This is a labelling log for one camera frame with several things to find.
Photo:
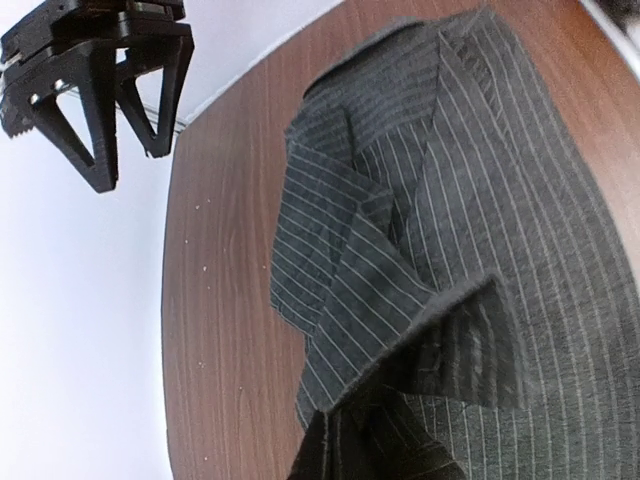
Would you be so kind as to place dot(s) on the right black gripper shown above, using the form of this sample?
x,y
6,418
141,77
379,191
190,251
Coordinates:
x,y
69,95

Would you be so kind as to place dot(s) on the black pinstriped shirt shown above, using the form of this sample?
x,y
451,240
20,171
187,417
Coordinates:
x,y
467,306

